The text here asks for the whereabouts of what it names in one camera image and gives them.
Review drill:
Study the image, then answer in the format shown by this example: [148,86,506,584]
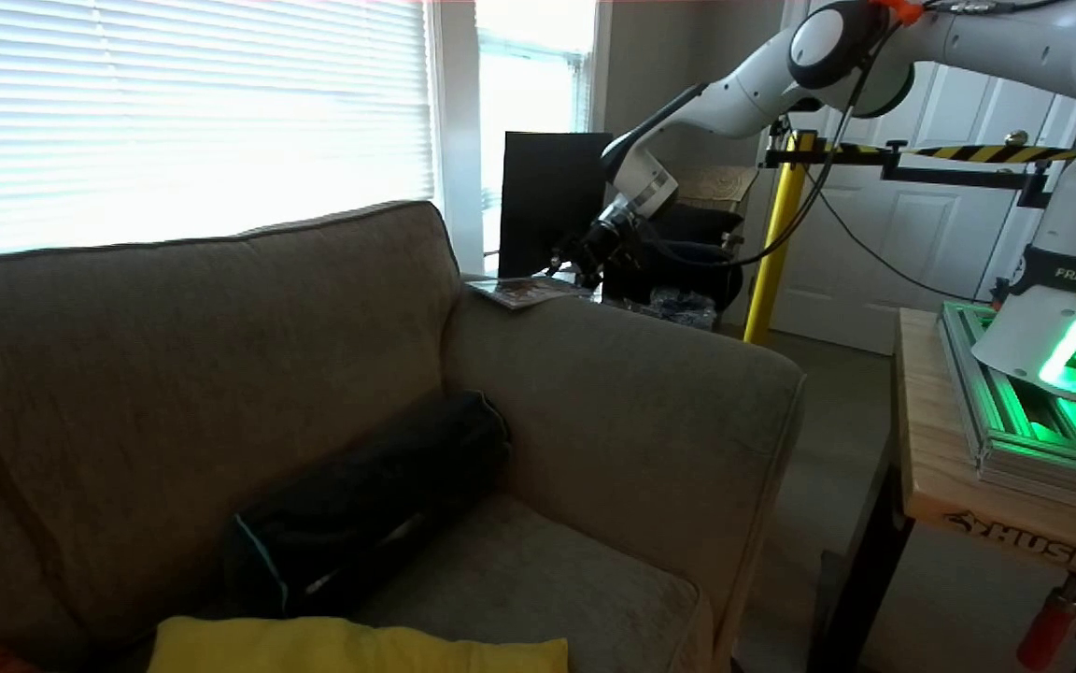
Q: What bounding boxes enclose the black monitor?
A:
[497,132,610,276]

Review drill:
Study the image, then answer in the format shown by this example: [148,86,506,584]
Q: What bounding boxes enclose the red clamp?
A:
[1015,580,1076,673]

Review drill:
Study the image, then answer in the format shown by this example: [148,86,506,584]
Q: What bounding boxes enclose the white window blinds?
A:
[0,0,436,252]

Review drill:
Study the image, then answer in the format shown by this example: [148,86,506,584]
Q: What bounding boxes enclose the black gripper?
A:
[582,147,680,266]

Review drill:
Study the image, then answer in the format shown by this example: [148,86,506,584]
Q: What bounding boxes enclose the yellow tripod pole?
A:
[745,132,818,344]

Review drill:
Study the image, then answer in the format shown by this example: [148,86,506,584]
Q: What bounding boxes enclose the grey fabric sofa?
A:
[0,202,805,673]

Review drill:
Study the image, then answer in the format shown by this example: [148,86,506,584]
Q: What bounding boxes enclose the white panel door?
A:
[772,64,1076,352]

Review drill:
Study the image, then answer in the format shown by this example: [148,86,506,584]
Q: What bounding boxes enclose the yellow cushion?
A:
[147,618,571,673]

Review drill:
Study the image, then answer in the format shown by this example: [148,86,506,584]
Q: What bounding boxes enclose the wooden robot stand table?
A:
[808,312,1076,673]

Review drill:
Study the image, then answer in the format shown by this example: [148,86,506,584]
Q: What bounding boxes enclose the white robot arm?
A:
[590,0,1076,402]

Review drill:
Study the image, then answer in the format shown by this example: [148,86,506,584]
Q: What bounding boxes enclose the black cylindrical bolster bag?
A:
[226,394,512,618]

